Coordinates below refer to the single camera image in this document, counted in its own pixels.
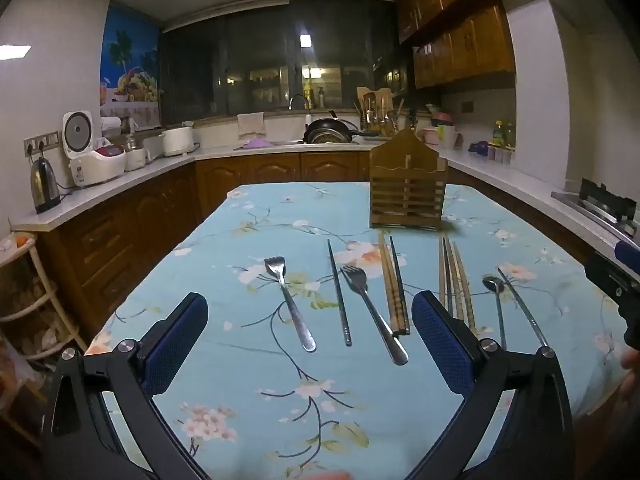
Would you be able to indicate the dark glass window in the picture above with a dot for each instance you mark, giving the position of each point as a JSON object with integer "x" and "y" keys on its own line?
{"x": 250, "y": 60}

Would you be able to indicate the gas stove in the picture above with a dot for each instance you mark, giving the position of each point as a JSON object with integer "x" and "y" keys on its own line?
{"x": 600, "y": 207}

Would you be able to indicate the row of spice jars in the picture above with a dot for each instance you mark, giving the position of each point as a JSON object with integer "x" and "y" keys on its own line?
{"x": 500, "y": 155}

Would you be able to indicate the beige hanging towel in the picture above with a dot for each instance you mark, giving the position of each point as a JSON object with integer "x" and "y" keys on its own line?
{"x": 250, "y": 126}

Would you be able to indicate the steel fork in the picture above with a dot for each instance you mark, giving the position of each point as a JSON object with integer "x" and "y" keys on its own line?
{"x": 295, "y": 310}
{"x": 380, "y": 325}

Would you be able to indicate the blue floral tablecloth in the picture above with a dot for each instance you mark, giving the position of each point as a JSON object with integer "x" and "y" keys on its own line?
{"x": 240, "y": 410}

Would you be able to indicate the wooden lower cabinets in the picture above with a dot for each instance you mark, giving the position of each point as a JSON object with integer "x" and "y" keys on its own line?
{"x": 150, "y": 220}

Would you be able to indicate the dark chopstick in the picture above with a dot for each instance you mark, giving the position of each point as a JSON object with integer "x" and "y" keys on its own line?
{"x": 447, "y": 275}
{"x": 339, "y": 295}
{"x": 400, "y": 285}

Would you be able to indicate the green bottle with yellow cap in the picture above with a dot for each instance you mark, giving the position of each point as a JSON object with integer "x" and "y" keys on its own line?
{"x": 501, "y": 134}

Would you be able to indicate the wooden cabinets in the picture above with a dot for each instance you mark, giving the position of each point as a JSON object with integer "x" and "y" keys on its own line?
{"x": 150, "y": 220}
{"x": 460, "y": 35}

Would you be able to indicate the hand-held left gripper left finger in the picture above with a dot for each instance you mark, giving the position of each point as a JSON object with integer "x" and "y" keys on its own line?
{"x": 175, "y": 340}

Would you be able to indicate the dish rack with utensils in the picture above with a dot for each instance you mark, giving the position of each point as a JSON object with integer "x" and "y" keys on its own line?
{"x": 377, "y": 120}

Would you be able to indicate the wall power outlet strip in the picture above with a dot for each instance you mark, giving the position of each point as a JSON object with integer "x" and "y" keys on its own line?
{"x": 42, "y": 141}

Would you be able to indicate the dark wall switch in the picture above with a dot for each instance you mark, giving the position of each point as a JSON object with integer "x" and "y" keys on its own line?
{"x": 468, "y": 107}

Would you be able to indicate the metal strainer bowl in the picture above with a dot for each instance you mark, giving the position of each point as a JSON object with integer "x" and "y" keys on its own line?
{"x": 327, "y": 137}

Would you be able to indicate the white storage rack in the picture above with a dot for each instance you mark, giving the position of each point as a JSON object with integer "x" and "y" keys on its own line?
{"x": 35, "y": 305}

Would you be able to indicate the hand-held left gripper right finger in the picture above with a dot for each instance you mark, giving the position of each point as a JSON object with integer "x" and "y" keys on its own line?
{"x": 445, "y": 345}

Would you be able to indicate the purple toy-like object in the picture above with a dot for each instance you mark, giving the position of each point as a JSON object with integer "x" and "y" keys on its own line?
{"x": 479, "y": 148}

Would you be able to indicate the steel electric kettle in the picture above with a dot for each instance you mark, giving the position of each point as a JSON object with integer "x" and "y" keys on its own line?
{"x": 45, "y": 185}

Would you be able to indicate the wooden utensil holder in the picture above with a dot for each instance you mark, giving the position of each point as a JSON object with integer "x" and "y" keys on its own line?
{"x": 405, "y": 195}

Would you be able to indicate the black wok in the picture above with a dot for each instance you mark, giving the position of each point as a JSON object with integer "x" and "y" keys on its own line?
{"x": 330, "y": 126}

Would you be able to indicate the white kitchen countertop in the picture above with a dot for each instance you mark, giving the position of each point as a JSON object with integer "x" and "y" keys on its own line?
{"x": 150, "y": 166}

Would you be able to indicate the steel sink faucet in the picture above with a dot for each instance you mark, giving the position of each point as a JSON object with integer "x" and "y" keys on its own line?
{"x": 299, "y": 97}

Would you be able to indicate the wooden upper cabinets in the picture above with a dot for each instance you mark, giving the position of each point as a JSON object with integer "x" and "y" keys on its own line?
{"x": 460, "y": 35}

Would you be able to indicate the white rice cooker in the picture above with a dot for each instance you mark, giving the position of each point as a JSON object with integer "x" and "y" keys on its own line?
{"x": 95, "y": 165}

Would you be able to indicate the fruit and palm wall poster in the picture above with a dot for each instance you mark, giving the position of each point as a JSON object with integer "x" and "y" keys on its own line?
{"x": 130, "y": 60}

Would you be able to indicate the person's right hand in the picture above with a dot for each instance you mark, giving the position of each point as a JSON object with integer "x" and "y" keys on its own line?
{"x": 632, "y": 375}

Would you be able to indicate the wooden chopstick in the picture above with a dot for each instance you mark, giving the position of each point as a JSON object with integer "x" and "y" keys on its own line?
{"x": 392, "y": 280}
{"x": 387, "y": 285}
{"x": 455, "y": 280}
{"x": 464, "y": 285}
{"x": 442, "y": 270}

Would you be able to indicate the wooden cutting board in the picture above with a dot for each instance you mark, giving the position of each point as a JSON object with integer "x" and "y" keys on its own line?
{"x": 375, "y": 96}

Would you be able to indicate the white plastic cup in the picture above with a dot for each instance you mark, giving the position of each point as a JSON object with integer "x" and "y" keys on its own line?
{"x": 446, "y": 137}

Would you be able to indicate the yellow detergent bottle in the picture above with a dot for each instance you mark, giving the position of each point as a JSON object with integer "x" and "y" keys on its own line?
{"x": 309, "y": 94}

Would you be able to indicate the white cooking pot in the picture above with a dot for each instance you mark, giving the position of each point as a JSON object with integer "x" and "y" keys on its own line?
{"x": 177, "y": 142}

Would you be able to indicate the white paper towel roll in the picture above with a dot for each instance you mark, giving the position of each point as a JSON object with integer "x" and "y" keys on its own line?
{"x": 111, "y": 125}

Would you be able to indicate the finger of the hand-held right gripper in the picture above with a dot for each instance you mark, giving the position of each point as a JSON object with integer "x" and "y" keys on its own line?
{"x": 629, "y": 256}

